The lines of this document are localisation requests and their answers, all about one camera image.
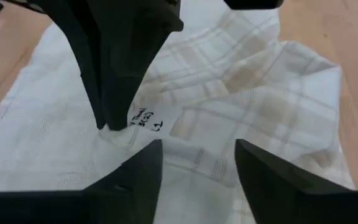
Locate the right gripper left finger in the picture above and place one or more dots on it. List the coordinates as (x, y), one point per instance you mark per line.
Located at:
(129, 193)

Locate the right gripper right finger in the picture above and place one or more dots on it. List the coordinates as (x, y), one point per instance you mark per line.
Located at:
(275, 193)

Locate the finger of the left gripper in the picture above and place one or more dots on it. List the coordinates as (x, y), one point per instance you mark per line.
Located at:
(73, 25)
(129, 46)

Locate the white plaid towel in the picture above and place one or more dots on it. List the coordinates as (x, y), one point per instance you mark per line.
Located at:
(228, 93)

